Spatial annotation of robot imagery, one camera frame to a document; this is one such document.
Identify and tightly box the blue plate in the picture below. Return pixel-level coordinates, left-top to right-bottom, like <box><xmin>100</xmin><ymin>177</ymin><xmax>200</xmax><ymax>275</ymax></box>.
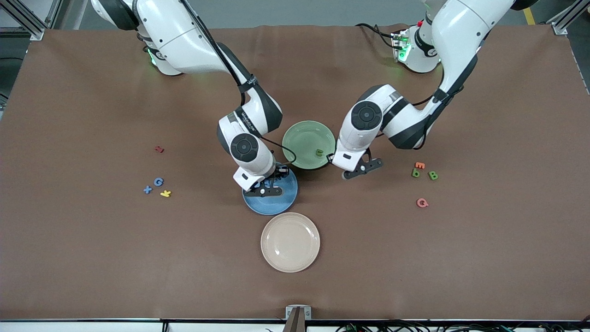
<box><xmin>242</xmin><ymin>167</ymin><xmax>298</xmax><ymax>216</ymax></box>

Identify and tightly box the light green plate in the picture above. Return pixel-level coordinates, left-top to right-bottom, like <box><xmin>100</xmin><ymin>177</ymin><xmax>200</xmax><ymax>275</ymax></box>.
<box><xmin>282</xmin><ymin>120</ymin><xmax>336</xmax><ymax>170</ymax></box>

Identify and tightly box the beige plate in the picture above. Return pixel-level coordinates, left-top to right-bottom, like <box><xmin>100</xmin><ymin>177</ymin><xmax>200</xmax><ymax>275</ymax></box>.
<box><xmin>260</xmin><ymin>212</ymin><xmax>320</xmax><ymax>273</ymax></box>

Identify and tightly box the brown table mat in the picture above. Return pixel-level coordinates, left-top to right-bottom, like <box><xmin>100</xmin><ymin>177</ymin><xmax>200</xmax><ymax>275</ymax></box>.
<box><xmin>0</xmin><ymin>24</ymin><xmax>590</xmax><ymax>321</ymax></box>

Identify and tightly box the black base cable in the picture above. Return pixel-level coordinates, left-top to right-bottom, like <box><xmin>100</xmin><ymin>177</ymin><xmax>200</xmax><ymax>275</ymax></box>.
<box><xmin>356</xmin><ymin>22</ymin><xmax>398</xmax><ymax>49</ymax></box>

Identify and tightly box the brown tapered post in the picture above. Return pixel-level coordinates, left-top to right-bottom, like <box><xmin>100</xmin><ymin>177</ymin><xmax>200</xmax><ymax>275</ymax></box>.
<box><xmin>283</xmin><ymin>307</ymin><xmax>306</xmax><ymax>332</ymax></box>

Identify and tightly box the black tangled cable bundle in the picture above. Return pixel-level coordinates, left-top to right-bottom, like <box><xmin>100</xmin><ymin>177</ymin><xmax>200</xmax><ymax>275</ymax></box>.
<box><xmin>336</xmin><ymin>320</ymin><xmax>590</xmax><ymax>332</ymax></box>

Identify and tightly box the aluminium frame profile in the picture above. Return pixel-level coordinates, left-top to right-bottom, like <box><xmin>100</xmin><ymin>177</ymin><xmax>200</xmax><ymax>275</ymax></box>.
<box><xmin>0</xmin><ymin>0</ymin><xmax>47</xmax><ymax>41</ymax></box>
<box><xmin>548</xmin><ymin>0</ymin><xmax>582</xmax><ymax>36</ymax></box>

